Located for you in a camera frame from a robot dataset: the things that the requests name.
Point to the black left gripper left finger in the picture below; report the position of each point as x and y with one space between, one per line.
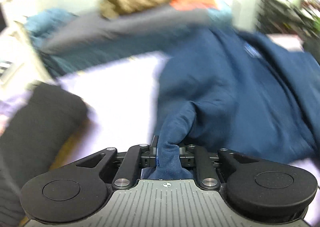
149 156

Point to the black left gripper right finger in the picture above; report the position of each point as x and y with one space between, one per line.
187 155

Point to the navy blue hooded sweatshirt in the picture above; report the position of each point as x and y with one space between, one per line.
236 90

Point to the black folded garment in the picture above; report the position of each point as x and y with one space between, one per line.
32 140

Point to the teal skirted bed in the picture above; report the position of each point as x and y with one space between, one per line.
84 57

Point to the grey bed blanket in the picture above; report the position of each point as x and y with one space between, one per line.
91 27

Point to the orange folded cloth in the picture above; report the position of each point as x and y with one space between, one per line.
187 5

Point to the light blue crumpled duvet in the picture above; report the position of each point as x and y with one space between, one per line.
42 25

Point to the black wire storage rack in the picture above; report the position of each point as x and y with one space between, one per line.
280 17

